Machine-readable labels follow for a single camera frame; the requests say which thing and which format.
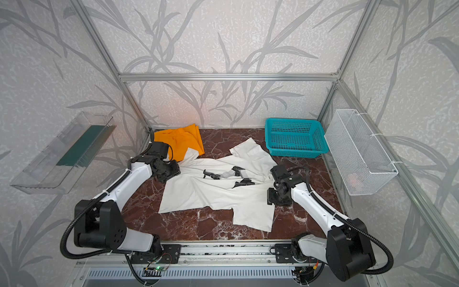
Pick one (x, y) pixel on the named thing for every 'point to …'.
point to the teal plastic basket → (295, 137)
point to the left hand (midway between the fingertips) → (180, 166)
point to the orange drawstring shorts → (179, 140)
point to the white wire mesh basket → (363, 166)
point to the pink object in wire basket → (353, 181)
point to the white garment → (239, 182)
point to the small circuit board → (157, 268)
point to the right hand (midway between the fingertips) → (272, 195)
